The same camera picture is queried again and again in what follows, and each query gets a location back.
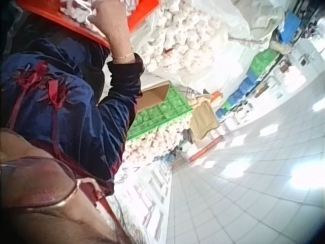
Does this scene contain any person's right hand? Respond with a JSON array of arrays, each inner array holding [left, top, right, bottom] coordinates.
[[93, 0, 135, 60]]

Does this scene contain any orange plastic crate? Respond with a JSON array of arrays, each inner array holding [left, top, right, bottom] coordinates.
[[16, 0, 163, 49]]

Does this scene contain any small pile of garlic bulbs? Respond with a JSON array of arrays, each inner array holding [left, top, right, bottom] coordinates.
[[58, 0, 101, 25]]

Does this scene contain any large heap of garlic bulbs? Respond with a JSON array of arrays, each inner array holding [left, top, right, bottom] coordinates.
[[137, 0, 231, 75]]

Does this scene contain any brown cardboard box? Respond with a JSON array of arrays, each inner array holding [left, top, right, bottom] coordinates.
[[138, 83, 171, 110]]

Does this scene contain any green plastic crate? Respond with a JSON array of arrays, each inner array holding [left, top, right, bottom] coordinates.
[[126, 83, 195, 141]]

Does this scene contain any orange container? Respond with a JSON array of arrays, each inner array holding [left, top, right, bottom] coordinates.
[[210, 90, 224, 108]]

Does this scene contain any tan cloth bag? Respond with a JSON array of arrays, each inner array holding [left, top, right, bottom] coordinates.
[[189, 98, 221, 141]]

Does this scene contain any white plastic sack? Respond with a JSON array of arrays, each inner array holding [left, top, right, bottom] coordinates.
[[227, 0, 302, 48]]

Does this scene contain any stack of blue green crates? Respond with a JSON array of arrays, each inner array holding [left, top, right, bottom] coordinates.
[[215, 7, 304, 123]]

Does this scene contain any red bar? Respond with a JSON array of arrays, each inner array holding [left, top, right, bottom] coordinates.
[[188, 135, 224, 163]]

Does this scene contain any thin gold bracelet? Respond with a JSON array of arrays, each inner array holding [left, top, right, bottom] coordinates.
[[111, 51, 135, 61]]

